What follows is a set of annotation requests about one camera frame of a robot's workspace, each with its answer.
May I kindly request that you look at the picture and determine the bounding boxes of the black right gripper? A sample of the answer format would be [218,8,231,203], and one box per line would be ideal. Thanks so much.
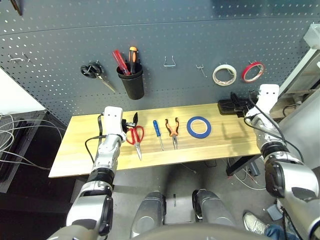
[230,91,251,118]

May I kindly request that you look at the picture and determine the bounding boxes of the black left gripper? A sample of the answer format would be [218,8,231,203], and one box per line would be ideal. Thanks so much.
[121,111,139,132]

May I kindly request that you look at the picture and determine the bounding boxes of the blue handled screwdriver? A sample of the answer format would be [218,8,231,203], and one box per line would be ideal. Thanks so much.
[152,119,165,152]

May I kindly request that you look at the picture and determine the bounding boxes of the orange black needle-nose pliers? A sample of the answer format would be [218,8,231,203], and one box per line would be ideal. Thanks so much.
[164,117,180,150]

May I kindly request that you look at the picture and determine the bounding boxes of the blue tape roll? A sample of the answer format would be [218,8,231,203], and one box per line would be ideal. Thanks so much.
[186,116,212,139]

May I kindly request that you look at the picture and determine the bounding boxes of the grey metal pegboard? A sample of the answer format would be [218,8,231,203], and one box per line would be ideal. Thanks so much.
[0,0,320,126]

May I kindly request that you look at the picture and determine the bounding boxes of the black tool case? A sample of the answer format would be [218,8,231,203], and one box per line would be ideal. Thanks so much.
[217,99,248,116]

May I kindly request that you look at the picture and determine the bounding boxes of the white tape roll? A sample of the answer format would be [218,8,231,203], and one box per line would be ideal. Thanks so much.
[212,64,238,87]

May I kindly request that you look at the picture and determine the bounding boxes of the black plastic cup holder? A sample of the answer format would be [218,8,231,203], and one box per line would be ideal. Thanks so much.
[116,62,145,101]

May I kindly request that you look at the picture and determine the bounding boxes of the red tape roll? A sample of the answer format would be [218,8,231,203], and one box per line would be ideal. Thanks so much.
[241,61,265,84]

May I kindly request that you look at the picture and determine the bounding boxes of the black table leg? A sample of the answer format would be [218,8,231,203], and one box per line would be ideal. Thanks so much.
[226,154,262,177]

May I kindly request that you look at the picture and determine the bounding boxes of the large white machine housing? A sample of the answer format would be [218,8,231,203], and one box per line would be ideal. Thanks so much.
[278,92,320,171]

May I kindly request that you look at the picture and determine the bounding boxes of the silver left robot leg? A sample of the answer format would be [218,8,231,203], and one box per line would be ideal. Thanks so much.
[129,191,167,238]

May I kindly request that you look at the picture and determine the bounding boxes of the silver robot leg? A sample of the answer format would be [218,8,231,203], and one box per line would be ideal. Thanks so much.
[191,189,236,226]
[129,191,167,238]

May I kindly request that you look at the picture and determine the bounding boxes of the translucent white plastic box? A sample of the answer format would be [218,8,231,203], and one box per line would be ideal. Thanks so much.
[303,22,320,50]

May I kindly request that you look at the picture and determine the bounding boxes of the silver right robot leg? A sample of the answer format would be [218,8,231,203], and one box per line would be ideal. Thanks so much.
[191,189,236,226]

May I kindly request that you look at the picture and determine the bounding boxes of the grey robot torso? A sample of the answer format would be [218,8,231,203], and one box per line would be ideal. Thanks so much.
[47,223,276,240]

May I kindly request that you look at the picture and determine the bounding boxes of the black metal rack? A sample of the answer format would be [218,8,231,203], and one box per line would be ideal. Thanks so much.
[0,109,48,195]

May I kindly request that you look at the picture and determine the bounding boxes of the grey blue foot pedal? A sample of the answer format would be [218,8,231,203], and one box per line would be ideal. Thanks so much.
[266,205,285,221]

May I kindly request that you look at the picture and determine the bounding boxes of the white sneaker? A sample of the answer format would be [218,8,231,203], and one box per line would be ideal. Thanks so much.
[243,211,270,236]

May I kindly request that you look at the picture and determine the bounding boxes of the white board panel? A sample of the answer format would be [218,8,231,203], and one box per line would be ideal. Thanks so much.
[0,67,47,116]

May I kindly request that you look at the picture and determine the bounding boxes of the blue jeans leg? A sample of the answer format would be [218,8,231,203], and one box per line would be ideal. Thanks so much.
[264,224,301,240]

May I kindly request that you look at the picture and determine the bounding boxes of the dark brown hanging object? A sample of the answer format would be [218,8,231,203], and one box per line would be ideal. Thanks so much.
[11,0,23,16]

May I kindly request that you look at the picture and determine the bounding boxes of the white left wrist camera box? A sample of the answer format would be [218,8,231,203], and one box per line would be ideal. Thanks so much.
[102,106,124,138]

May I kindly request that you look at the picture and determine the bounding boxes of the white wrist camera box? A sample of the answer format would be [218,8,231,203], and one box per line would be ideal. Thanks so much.
[256,84,280,114]
[102,106,124,138]

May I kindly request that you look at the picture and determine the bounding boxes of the red handled scissors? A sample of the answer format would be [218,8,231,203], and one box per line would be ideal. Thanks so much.
[125,125,145,162]

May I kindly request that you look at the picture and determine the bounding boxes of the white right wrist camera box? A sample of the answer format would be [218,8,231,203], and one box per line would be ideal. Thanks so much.
[256,84,280,114]

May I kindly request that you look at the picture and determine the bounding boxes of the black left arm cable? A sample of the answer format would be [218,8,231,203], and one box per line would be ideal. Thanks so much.
[84,113,105,163]

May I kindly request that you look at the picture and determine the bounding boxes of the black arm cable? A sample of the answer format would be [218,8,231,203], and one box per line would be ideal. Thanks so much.
[84,113,105,163]
[243,91,305,163]

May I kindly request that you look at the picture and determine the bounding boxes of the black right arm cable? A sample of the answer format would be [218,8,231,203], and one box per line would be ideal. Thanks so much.
[243,91,305,163]

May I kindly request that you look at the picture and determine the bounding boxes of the red handled screwdriver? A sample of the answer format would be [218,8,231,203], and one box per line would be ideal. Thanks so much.
[112,49,131,76]

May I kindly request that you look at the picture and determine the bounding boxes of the orange black handled screwdriver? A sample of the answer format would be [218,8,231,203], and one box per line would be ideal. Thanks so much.
[128,46,139,75]

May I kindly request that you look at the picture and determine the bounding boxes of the silver wire pliers holder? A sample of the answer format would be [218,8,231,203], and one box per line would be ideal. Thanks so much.
[163,56,177,68]

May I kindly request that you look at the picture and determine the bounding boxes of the black handled scissors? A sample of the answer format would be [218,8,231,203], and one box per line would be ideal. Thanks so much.
[80,60,118,93]

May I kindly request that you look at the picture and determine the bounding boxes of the white metal cabinet frame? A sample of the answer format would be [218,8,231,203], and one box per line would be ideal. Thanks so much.
[278,47,320,96]

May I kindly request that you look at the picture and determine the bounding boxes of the white floor cable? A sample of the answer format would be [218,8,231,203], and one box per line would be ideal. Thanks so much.
[227,159,267,191]

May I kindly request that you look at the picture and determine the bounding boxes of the white cable bundle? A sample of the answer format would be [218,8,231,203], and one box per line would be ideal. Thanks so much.
[0,113,66,172]

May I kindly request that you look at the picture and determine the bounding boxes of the silver wire hook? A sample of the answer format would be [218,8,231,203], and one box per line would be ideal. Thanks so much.
[8,52,32,63]

